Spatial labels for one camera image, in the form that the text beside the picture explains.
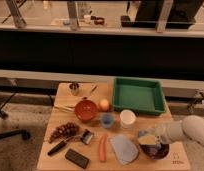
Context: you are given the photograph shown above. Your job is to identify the peach coloured fruit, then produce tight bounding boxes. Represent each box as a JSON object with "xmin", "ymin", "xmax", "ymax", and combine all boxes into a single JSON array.
[{"xmin": 99, "ymin": 99, "xmax": 110, "ymax": 111}]

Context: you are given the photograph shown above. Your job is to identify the purple bowl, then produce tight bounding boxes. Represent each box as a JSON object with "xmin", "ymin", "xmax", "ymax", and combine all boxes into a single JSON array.
[{"xmin": 137, "ymin": 130, "xmax": 169, "ymax": 160}]

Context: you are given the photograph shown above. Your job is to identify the white paper cup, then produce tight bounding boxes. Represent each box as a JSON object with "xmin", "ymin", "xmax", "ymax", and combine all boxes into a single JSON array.
[{"xmin": 120, "ymin": 110, "xmax": 136, "ymax": 129}]

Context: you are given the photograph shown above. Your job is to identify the orange carrot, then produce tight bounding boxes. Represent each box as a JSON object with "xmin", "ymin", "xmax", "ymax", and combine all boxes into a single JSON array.
[{"xmin": 99, "ymin": 134, "xmax": 107, "ymax": 162}]

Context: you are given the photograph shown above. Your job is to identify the green plastic tray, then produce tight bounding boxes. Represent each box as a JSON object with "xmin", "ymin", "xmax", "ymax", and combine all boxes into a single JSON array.
[{"xmin": 112, "ymin": 78, "xmax": 166, "ymax": 116}]

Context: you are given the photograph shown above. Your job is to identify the blue small cup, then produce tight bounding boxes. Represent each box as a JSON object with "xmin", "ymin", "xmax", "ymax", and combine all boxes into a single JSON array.
[{"xmin": 100, "ymin": 113, "xmax": 114, "ymax": 129}]

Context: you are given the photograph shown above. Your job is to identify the black rectangular block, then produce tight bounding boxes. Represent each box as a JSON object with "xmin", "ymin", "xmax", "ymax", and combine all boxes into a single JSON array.
[{"xmin": 65, "ymin": 149, "xmax": 89, "ymax": 169}]

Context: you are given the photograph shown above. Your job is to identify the small metal cup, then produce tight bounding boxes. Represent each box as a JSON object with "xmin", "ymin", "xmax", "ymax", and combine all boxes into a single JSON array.
[{"xmin": 69, "ymin": 82, "xmax": 80, "ymax": 96}]

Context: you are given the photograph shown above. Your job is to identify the wooden spoon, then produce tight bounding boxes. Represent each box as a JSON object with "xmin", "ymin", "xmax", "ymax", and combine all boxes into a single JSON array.
[{"xmin": 82, "ymin": 85, "xmax": 98, "ymax": 100}]

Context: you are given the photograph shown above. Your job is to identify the grey blue cloth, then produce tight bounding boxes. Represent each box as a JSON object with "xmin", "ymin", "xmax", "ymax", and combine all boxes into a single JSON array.
[{"xmin": 110, "ymin": 134, "xmax": 139, "ymax": 165}]

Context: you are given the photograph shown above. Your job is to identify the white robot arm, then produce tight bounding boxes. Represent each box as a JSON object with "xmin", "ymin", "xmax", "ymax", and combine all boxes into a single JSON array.
[{"xmin": 147, "ymin": 115, "xmax": 204, "ymax": 147}]

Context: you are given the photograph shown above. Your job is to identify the bunch of dark grapes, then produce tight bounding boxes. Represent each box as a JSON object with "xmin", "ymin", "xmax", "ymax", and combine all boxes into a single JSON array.
[{"xmin": 49, "ymin": 122, "xmax": 79, "ymax": 143}]

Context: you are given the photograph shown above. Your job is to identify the orange red bowl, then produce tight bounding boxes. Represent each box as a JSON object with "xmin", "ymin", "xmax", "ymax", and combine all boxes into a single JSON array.
[{"xmin": 74, "ymin": 100, "xmax": 98, "ymax": 122}]

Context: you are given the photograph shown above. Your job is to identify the yellow sponge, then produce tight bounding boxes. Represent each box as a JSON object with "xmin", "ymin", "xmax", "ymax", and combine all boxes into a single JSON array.
[{"xmin": 138, "ymin": 134, "xmax": 156, "ymax": 145}]

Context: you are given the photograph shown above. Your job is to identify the wooden chopsticks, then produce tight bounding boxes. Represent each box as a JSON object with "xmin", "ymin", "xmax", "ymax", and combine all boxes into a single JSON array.
[{"xmin": 54, "ymin": 105, "xmax": 74, "ymax": 113}]

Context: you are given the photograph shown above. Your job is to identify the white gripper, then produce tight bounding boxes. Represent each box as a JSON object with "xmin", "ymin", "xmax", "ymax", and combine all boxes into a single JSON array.
[{"xmin": 146, "ymin": 125, "xmax": 165, "ymax": 145}]

